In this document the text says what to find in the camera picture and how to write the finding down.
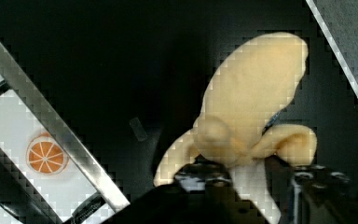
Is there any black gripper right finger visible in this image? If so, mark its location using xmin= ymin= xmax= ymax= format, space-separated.
xmin=265 ymin=156 xmax=358 ymax=224

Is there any orange slice toy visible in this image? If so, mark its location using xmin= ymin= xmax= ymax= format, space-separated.
xmin=25 ymin=133 xmax=69 ymax=175

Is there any yellow plush peeled banana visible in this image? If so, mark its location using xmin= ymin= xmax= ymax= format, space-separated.
xmin=154 ymin=32 xmax=317 ymax=224

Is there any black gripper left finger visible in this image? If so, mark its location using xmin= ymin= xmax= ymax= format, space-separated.
xmin=102 ymin=156 xmax=269 ymax=224

